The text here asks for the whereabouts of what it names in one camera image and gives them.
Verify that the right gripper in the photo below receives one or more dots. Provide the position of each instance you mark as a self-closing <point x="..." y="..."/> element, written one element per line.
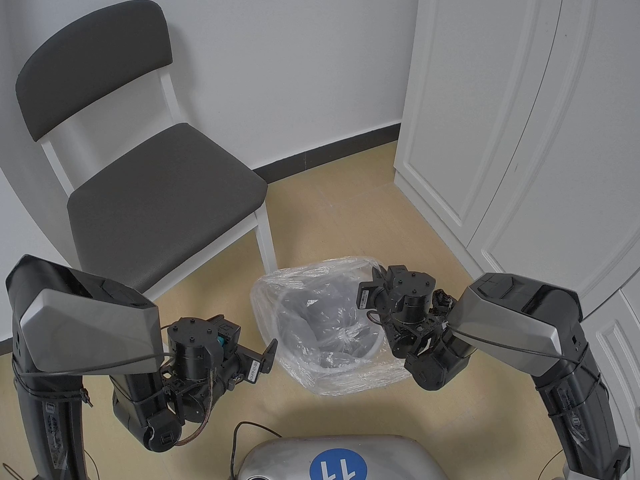
<point x="372" y="298"/>

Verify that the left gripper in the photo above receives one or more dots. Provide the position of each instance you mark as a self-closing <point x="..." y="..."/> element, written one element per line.
<point x="245" y="368"/>

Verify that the clear plastic bag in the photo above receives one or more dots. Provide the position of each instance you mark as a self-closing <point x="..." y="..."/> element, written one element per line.
<point x="295" y="368"/>

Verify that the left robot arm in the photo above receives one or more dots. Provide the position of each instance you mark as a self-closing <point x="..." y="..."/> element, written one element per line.
<point x="85" y="318"/>

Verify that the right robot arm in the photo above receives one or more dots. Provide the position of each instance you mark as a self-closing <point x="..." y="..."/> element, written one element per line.
<point x="515" y="318"/>

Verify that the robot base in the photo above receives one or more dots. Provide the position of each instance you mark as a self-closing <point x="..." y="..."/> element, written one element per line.
<point x="345" y="460"/>

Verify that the white trash bin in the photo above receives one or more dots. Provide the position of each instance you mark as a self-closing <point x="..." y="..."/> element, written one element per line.
<point x="372" y="350"/>

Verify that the crumpled black plastic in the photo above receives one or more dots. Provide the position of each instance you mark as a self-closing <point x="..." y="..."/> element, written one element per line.
<point x="442" y="302"/>

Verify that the dark grey white-framed chair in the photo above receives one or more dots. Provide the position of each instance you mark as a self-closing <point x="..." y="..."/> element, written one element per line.
<point x="165" y="203"/>

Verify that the white wardrobe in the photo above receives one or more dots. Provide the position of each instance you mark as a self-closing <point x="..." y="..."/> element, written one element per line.
<point x="515" y="143"/>

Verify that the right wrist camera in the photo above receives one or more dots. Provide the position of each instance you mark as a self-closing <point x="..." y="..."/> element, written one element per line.
<point x="397" y="275"/>

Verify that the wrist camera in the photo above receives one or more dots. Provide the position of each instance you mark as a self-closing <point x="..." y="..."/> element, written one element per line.
<point x="397" y="275"/>
<point x="227" y="335"/>

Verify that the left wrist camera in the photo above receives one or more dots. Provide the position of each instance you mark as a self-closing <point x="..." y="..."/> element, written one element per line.
<point x="227" y="335"/>

